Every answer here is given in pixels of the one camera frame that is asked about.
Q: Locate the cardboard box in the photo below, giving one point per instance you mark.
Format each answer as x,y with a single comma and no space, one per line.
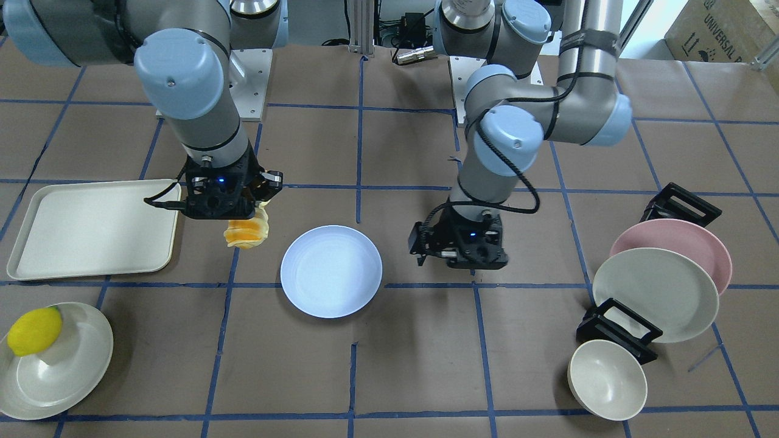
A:
722,31

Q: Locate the cream plate in rack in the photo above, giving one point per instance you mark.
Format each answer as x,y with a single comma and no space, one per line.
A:
666,288

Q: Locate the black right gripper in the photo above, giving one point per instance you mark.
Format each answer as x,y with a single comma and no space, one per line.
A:
272,182

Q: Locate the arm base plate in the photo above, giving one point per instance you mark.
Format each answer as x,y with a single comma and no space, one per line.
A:
252,79
461,69

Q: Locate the black dish rack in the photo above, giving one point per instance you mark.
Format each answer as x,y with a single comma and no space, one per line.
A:
613,321

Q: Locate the cream bowl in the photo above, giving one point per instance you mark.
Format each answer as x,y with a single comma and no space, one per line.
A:
606,380

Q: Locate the blue plate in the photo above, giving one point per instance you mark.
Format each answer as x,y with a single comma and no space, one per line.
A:
331,271

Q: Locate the aluminium frame post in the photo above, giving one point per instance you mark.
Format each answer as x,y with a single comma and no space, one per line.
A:
363,21

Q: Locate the orange striped bread roll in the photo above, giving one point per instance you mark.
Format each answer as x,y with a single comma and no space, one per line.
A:
246,234

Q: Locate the white rectangular tray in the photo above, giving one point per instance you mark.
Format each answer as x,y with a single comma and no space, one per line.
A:
93,229

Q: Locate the yellow lemon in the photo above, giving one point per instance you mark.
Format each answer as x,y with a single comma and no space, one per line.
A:
35,331

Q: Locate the white plate with lemon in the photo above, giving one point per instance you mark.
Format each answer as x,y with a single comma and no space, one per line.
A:
39,386

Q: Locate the silver cylinder connector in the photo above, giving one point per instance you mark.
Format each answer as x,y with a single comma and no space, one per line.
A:
415,55

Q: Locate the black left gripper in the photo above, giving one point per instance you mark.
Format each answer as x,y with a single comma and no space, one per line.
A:
436,238

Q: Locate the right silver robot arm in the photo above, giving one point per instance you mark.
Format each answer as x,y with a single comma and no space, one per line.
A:
90,33

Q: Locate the pink plate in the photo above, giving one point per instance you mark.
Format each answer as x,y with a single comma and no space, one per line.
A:
685,238

